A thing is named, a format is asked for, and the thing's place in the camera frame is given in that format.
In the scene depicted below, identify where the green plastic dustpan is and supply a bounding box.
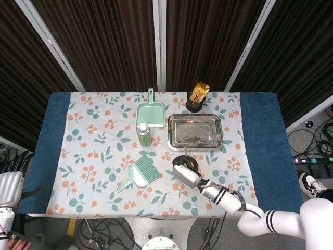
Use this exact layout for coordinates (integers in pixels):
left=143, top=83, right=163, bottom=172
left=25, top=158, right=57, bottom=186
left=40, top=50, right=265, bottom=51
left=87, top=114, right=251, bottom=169
left=136, top=87, right=166, bottom=128

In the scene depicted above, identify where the black power strip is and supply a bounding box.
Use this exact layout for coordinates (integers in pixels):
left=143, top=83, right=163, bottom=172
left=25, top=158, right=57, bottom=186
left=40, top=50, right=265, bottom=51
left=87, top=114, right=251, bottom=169
left=293, top=155, right=333, bottom=166

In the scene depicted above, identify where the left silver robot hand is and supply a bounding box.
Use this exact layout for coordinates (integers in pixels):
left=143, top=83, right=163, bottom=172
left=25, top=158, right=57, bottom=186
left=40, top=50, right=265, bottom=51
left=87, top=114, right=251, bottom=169
left=0, top=150, right=42, bottom=207

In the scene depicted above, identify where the white robot torso base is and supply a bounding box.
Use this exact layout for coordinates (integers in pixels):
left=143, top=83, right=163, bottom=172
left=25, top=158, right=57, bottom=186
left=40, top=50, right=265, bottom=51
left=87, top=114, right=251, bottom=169
left=124, top=217, right=198, bottom=250

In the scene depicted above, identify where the golden snack packet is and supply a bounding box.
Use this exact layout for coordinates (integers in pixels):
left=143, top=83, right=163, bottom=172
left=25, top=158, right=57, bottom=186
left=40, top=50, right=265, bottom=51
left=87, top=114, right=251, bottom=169
left=191, top=81, right=210, bottom=104

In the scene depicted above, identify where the dark pleated partition panel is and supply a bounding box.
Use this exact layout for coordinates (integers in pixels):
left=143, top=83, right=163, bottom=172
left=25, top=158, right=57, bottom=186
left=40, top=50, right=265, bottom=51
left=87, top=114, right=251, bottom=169
left=0, top=0, right=79, bottom=152
left=31, top=0, right=160, bottom=92
left=166, top=0, right=264, bottom=92
left=228, top=0, right=333, bottom=128

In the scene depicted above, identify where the black cable tangle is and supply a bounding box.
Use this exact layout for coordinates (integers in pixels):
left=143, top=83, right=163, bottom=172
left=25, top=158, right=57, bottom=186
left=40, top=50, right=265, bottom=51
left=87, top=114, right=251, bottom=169
left=287, top=111, right=333, bottom=157
left=75, top=217, right=143, bottom=250

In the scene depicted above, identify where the black mesh cup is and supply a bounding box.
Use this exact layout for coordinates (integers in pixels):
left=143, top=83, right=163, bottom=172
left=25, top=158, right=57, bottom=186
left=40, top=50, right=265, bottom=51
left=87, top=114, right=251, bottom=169
left=185, top=91, right=206, bottom=113

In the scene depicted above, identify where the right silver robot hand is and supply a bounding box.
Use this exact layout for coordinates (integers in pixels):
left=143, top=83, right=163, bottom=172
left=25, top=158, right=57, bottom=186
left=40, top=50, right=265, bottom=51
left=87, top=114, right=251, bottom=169
left=172, top=155, right=205, bottom=189

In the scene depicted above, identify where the floral tablecloth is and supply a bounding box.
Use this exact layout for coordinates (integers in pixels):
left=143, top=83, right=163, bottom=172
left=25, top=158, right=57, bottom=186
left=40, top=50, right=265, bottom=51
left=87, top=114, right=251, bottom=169
left=46, top=91, right=261, bottom=218

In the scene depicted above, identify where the yellow floor strip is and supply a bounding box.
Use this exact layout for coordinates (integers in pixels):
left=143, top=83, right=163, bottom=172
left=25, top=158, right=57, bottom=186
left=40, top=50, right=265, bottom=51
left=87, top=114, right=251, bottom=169
left=67, top=218, right=77, bottom=242

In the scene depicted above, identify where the white and black sneaker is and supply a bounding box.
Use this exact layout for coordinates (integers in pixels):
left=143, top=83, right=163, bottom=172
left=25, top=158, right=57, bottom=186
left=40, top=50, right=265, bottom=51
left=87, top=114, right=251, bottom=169
left=298, top=173, right=327, bottom=199

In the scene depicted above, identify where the stainless steel tray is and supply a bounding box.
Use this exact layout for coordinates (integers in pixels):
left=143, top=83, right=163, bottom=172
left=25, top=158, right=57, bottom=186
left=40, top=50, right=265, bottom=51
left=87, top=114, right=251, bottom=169
left=166, top=114, right=225, bottom=152

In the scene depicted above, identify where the blue table cover cloth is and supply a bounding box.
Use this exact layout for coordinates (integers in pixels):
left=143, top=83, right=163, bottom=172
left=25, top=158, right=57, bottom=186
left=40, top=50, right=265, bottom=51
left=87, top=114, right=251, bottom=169
left=19, top=91, right=304, bottom=217

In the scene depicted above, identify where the green plastic hand brush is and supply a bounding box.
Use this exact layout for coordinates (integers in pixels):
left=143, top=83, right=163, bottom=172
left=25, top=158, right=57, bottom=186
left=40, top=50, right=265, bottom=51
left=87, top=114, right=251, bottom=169
left=116, top=155, right=160, bottom=193

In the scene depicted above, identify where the black trouser leg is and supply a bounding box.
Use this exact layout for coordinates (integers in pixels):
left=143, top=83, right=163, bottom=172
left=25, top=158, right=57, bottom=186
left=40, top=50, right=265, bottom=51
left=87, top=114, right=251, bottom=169
left=316, top=189, right=333, bottom=203

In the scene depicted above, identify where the cream bowl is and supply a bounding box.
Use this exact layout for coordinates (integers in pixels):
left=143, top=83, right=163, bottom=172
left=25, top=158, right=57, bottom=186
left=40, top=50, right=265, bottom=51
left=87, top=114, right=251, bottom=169
left=179, top=155, right=201, bottom=174

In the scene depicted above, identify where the green drink can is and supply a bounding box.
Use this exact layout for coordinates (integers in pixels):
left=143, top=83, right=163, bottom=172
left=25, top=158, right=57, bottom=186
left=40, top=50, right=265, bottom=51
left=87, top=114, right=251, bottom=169
left=136, top=122, right=152, bottom=147

